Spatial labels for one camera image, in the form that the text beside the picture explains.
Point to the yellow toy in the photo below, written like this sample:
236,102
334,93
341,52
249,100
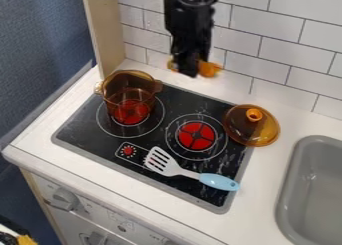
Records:
208,69

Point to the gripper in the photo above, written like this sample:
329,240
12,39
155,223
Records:
190,52

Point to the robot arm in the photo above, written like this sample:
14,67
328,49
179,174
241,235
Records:
189,9

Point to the orange clear pot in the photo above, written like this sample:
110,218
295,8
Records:
129,99

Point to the orange clear lid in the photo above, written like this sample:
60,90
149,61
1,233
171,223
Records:
258,130

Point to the toy stove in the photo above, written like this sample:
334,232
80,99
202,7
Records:
89,132

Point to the toy sink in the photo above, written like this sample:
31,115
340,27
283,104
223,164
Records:
311,192

